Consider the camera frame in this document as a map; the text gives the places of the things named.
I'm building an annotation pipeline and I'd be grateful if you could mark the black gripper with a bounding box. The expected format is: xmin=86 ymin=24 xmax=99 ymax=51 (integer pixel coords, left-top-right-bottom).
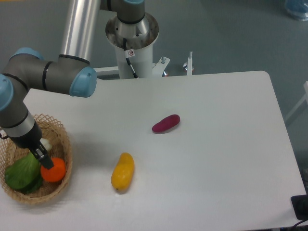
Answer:
xmin=7 ymin=120 xmax=54 ymax=169

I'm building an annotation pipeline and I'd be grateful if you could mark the white furniture frame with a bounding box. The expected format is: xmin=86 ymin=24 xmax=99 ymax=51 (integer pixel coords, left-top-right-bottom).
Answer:
xmin=284 ymin=81 xmax=308 ymax=127

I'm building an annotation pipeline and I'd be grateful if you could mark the green bok choy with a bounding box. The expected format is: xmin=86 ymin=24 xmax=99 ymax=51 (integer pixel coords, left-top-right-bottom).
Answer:
xmin=4 ymin=152 xmax=43 ymax=194

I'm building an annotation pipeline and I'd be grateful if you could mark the blue plastic bag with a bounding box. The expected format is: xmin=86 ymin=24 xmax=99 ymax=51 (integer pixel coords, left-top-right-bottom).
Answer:
xmin=284 ymin=0 xmax=308 ymax=21

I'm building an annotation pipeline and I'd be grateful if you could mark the purple sweet potato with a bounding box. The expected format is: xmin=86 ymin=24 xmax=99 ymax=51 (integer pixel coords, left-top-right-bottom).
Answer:
xmin=152 ymin=114 xmax=180 ymax=133

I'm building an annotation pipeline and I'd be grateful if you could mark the black device at edge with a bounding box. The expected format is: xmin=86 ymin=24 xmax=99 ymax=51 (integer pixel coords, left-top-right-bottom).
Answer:
xmin=291 ymin=194 xmax=308 ymax=220

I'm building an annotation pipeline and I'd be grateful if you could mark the woven bamboo basket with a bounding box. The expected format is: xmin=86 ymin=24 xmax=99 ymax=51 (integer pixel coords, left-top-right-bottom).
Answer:
xmin=0 ymin=114 xmax=73 ymax=205

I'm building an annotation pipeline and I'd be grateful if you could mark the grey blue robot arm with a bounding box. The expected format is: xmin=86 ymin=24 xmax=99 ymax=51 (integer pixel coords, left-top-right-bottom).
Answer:
xmin=0 ymin=0 xmax=145 ymax=169

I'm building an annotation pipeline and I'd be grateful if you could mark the orange fruit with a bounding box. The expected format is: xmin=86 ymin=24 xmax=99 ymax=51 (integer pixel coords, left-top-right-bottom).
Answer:
xmin=40 ymin=157 xmax=66 ymax=182

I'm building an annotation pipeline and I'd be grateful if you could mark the yellow mango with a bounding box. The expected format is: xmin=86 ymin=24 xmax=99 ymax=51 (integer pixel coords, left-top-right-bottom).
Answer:
xmin=111 ymin=153 xmax=135 ymax=192

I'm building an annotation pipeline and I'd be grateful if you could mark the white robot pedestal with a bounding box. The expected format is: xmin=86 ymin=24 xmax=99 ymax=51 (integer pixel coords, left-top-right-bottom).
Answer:
xmin=95 ymin=13 xmax=170 ymax=79

